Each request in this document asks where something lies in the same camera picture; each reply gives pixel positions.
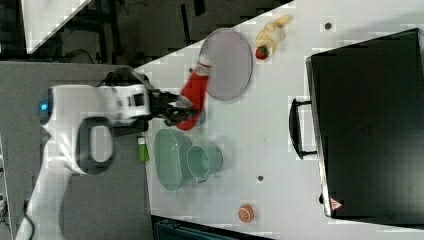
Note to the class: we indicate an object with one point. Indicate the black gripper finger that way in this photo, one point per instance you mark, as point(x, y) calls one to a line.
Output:
point(179, 101)
point(176, 117)

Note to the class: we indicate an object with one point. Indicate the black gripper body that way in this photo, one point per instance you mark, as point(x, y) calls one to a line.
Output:
point(160, 105)

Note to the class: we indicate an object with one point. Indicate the red felt ketchup bottle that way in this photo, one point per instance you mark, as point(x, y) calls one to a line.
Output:
point(195, 91)

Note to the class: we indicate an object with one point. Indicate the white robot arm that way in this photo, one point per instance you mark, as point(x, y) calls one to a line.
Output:
point(79, 120)

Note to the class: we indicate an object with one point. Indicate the grey-green oval strainer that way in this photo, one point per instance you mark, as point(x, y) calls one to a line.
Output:
point(170, 152)

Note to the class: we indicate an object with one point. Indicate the green tube with white cap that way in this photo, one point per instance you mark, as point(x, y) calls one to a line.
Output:
point(143, 149)

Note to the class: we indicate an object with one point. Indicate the green plastic cup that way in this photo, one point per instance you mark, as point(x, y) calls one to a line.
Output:
point(204, 160)

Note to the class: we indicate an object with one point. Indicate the lilac round plate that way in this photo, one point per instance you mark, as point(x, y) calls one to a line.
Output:
point(232, 64)

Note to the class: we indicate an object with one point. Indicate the red strawberry toy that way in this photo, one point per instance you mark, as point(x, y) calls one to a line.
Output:
point(262, 53)

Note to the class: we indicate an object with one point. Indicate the orange slice toy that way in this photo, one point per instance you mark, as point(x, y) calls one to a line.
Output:
point(246, 213)

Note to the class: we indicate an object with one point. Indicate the yellow banana toy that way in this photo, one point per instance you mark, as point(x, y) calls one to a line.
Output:
point(272, 33)

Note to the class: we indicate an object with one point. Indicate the black toaster oven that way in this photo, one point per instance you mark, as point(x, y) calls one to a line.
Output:
point(367, 108)

